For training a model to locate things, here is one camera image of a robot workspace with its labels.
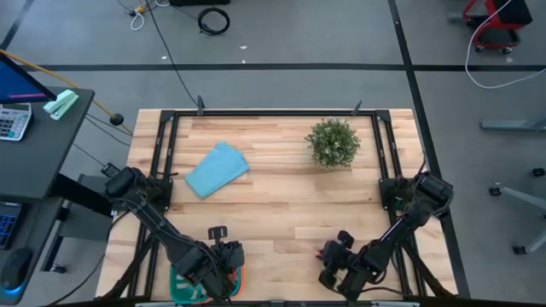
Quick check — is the desk monitor blue screen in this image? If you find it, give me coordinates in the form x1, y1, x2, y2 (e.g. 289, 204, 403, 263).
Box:
0, 51, 58, 106

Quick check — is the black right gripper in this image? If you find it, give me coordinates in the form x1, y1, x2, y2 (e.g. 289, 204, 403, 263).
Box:
318, 240, 356, 290

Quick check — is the mint green stapler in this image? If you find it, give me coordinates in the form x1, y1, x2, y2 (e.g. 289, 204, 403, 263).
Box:
42, 89, 80, 122

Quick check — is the green plastic tupperware container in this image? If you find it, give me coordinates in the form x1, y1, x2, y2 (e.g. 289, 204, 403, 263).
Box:
169, 264, 247, 305

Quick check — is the grey desk base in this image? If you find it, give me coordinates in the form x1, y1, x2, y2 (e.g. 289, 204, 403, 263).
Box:
42, 172, 114, 274

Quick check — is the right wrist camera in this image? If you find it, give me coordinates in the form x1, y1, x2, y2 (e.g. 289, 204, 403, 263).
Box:
336, 229, 355, 250

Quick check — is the black coiled cable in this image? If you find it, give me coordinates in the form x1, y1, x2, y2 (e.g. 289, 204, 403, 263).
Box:
197, 7, 231, 37

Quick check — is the black desk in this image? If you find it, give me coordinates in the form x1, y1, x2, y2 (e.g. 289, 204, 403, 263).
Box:
0, 87, 96, 204

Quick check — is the black computer mouse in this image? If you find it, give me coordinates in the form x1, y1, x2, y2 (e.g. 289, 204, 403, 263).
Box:
0, 247, 34, 292

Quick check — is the grey wheeled chair base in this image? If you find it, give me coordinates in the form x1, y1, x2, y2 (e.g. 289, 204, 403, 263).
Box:
489, 167, 546, 256

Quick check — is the black aluminium table frame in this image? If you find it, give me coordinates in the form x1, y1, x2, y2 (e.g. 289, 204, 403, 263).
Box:
127, 100, 453, 299

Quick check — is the black keyboard blue backlight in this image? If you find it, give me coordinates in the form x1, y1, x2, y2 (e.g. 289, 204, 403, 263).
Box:
0, 201, 23, 252

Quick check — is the yellow hanging cable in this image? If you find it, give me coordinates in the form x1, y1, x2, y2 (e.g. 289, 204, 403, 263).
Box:
0, 49, 134, 136

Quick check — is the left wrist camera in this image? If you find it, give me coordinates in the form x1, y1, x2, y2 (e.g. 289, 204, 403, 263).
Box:
207, 225, 229, 241

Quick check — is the black keyboard tray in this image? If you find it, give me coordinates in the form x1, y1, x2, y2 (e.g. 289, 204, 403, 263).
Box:
0, 194, 65, 306

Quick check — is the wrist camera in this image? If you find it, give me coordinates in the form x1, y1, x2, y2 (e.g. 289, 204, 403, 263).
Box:
207, 225, 229, 241
336, 229, 355, 250

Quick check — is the light blue folded cloth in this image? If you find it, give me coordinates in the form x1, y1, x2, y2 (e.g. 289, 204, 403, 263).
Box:
183, 141, 252, 200

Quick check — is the grey table leg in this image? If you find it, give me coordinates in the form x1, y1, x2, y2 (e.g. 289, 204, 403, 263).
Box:
479, 118, 546, 131

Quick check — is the black floor cable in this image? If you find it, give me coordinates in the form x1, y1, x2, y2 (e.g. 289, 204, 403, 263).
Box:
143, 0, 202, 107

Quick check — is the green potted plant black pot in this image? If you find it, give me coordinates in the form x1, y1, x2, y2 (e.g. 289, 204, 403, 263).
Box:
304, 118, 362, 170

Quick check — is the white floor cable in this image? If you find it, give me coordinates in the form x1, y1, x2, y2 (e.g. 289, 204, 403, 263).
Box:
464, 0, 546, 90

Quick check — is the black floor box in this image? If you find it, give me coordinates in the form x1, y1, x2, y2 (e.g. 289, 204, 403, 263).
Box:
169, 0, 231, 7

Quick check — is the white calculator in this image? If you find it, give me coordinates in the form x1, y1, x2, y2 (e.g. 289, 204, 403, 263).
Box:
0, 102, 33, 142

